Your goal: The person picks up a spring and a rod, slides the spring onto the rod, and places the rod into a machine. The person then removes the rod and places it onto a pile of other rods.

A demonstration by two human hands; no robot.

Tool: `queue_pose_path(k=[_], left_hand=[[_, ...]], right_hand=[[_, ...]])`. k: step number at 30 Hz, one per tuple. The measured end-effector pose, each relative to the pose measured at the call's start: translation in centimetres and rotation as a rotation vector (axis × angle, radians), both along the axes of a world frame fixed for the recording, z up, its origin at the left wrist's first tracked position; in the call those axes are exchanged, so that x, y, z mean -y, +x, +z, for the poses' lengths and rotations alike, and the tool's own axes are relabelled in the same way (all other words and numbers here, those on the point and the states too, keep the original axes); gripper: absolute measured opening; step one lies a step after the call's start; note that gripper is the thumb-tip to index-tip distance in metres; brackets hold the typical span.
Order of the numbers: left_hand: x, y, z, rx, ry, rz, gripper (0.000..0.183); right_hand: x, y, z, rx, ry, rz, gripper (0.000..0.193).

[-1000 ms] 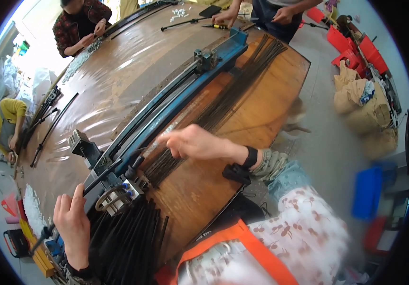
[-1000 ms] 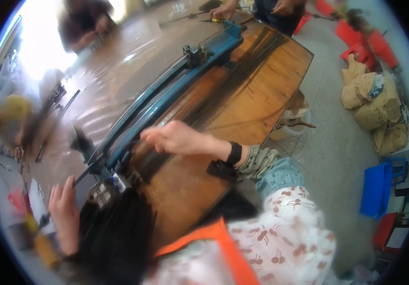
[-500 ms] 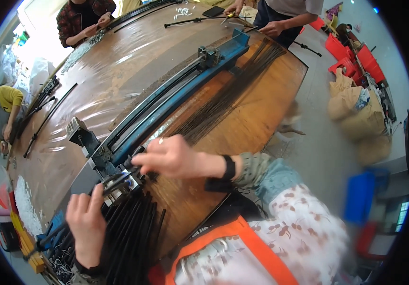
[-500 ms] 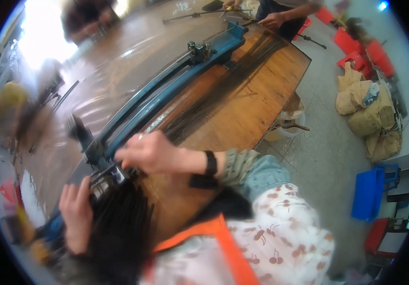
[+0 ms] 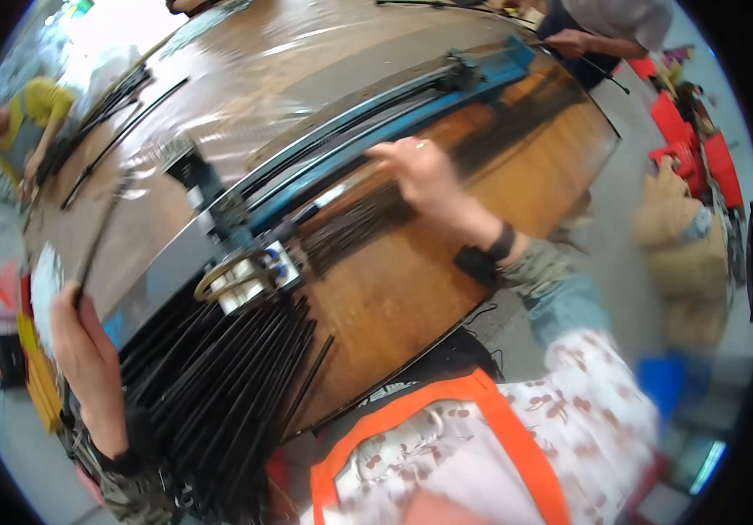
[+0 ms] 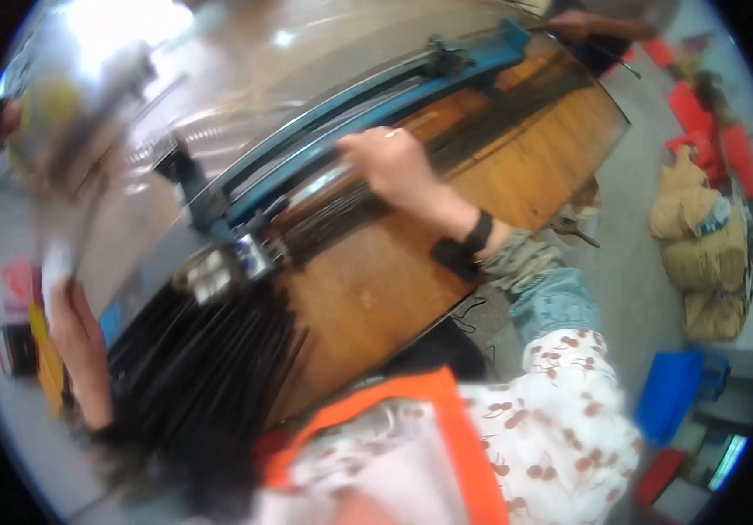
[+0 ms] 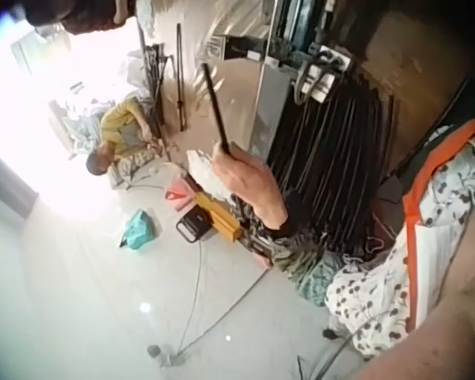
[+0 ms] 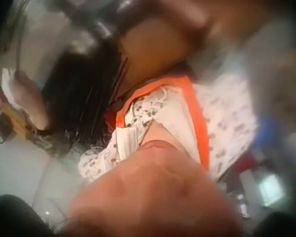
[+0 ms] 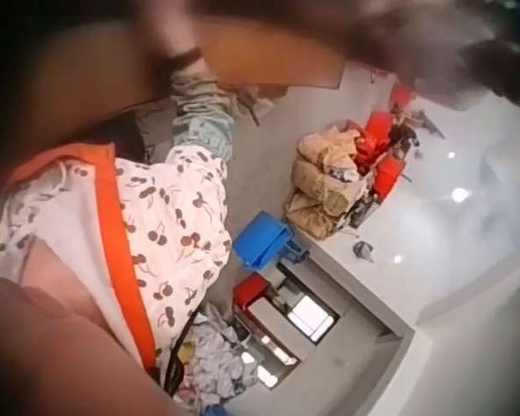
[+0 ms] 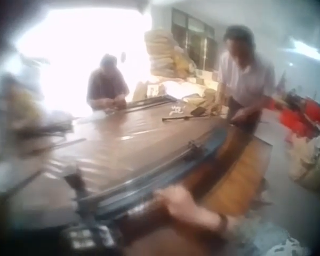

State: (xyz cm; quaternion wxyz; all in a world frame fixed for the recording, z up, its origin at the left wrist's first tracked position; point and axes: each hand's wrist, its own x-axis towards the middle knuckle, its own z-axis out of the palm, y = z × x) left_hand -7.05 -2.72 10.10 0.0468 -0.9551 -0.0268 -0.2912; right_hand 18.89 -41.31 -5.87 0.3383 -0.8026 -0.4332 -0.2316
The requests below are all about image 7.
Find long yellow box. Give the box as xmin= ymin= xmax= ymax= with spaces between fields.
xmin=192 ymin=191 xmax=243 ymax=243

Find black box with handle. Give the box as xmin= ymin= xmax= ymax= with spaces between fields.
xmin=175 ymin=207 xmax=215 ymax=244

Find grey metal cabinet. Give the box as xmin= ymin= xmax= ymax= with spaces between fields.
xmin=256 ymin=62 xmax=295 ymax=162

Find white power strip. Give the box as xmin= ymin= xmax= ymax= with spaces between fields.
xmin=295 ymin=44 xmax=354 ymax=105

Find heap of white cloth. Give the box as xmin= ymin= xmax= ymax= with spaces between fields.
xmin=49 ymin=93 xmax=118 ymax=159

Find cluttered metal shelf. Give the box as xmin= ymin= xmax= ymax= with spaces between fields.
xmin=208 ymin=0 xmax=344 ymax=67

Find grey floor cable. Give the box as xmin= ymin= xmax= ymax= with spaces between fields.
xmin=173 ymin=236 xmax=271 ymax=357

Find pink folded sheet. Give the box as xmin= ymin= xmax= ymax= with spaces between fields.
xmin=165 ymin=177 xmax=200 ymax=215

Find black wrist band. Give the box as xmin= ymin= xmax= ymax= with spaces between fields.
xmin=265 ymin=213 xmax=292 ymax=241

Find brown cardboard box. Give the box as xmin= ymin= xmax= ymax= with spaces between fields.
xmin=362 ymin=10 xmax=474 ymax=169

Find person's left hand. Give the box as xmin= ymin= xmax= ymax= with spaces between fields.
xmin=212 ymin=142 xmax=289 ymax=231

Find thin black rod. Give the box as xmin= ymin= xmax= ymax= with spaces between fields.
xmin=202 ymin=62 xmax=231 ymax=156

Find bundle of black rods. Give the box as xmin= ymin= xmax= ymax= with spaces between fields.
xmin=267 ymin=77 xmax=399 ymax=257

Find black tripod stands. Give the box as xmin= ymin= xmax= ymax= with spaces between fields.
xmin=139 ymin=22 xmax=188 ymax=140

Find teal plastic bag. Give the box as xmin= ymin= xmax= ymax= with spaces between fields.
xmin=120 ymin=208 xmax=160 ymax=251

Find white crumpled cloth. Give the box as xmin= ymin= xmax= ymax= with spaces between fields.
xmin=186 ymin=148 xmax=234 ymax=201

